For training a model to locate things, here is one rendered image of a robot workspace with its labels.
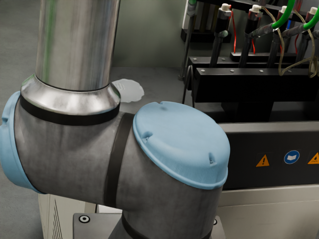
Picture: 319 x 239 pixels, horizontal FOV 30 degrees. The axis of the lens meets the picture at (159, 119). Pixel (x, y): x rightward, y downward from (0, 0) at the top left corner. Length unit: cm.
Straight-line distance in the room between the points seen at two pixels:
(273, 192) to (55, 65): 91
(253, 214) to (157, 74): 52
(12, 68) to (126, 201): 286
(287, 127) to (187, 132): 72
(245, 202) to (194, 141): 80
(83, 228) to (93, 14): 35
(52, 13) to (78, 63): 6
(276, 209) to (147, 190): 87
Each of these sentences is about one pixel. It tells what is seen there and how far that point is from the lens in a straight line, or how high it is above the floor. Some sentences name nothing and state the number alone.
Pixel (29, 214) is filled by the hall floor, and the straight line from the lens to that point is 246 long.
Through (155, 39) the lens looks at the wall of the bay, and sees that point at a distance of 175.
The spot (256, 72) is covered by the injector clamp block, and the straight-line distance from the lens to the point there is 152.
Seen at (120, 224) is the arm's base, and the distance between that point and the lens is 77.
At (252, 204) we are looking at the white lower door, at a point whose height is 74.
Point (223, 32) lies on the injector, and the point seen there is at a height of 108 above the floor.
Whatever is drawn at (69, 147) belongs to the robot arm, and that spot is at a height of 124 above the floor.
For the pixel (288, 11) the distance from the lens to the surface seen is 134.
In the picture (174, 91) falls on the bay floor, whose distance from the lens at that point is 167.
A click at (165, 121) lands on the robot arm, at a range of 68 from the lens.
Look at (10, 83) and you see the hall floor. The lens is 335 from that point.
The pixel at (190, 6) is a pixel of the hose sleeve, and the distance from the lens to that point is 131.
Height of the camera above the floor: 162
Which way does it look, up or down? 31 degrees down
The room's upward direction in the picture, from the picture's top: 9 degrees clockwise
